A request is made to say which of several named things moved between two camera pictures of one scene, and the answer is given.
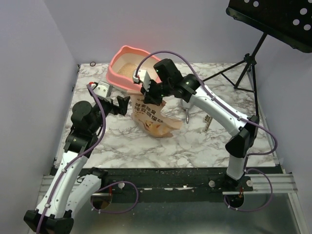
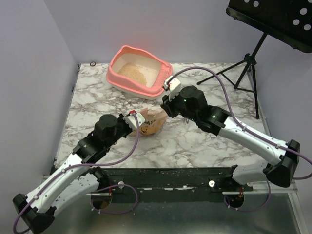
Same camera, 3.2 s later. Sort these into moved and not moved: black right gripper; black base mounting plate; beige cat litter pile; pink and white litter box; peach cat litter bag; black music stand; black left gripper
Moved: peach cat litter bag; black left gripper; black right gripper
Not moved: black music stand; beige cat litter pile; black base mounting plate; pink and white litter box
